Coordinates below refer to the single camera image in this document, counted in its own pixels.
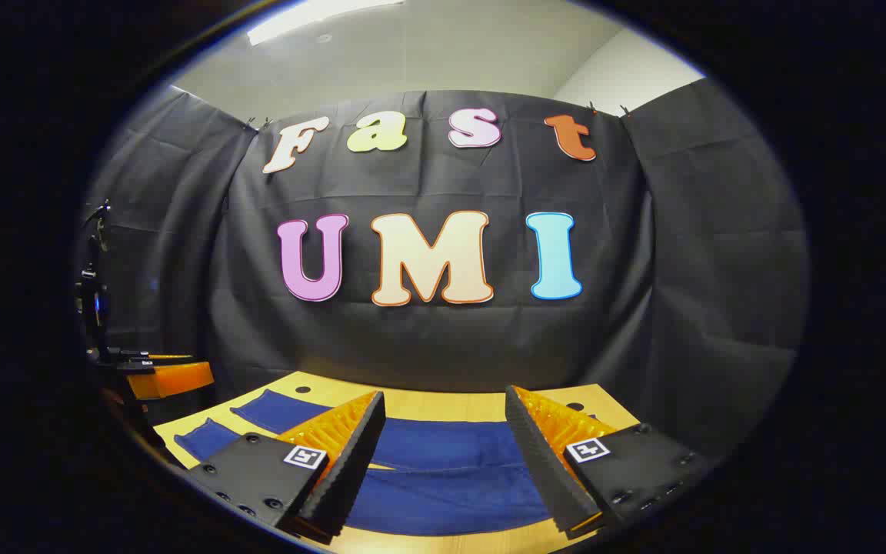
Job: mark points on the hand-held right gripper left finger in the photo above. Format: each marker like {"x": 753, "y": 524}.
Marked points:
{"x": 354, "y": 462}

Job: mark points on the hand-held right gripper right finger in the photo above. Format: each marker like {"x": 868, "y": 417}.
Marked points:
{"x": 543, "y": 469}

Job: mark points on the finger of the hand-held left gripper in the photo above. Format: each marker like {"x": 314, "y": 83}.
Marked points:
{"x": 178, "y": 378}

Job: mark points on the blue jeans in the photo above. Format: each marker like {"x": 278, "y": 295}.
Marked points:
{"x": 443, "y": 477}

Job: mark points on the black backdrop cloth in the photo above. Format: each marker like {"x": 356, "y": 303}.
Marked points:
{"x": 428, "y": 346}

